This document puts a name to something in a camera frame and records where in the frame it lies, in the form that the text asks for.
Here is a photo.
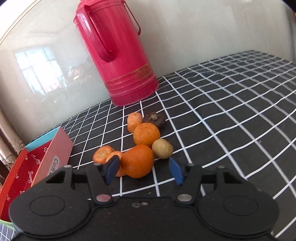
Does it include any left carrot piece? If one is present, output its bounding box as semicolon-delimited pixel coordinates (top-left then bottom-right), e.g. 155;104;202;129
92;145;115;164

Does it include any large middle orange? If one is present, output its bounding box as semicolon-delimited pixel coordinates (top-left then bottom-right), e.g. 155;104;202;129
120;145;154;178

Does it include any colourful cardboard box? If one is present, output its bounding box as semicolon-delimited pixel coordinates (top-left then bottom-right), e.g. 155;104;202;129
1;127;73;223

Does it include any rear orange tangerine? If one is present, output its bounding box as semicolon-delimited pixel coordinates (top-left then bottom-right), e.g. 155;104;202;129
133;123;161;147

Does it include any rear dark mangosteen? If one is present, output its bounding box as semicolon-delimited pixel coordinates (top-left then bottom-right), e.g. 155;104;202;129
142;112;166;130

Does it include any beige lace curtain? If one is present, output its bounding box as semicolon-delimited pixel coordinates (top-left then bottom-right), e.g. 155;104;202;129
0;108;26;176

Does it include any red thermos flask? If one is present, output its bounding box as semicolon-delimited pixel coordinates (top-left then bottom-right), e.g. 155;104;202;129
74;0;159;106

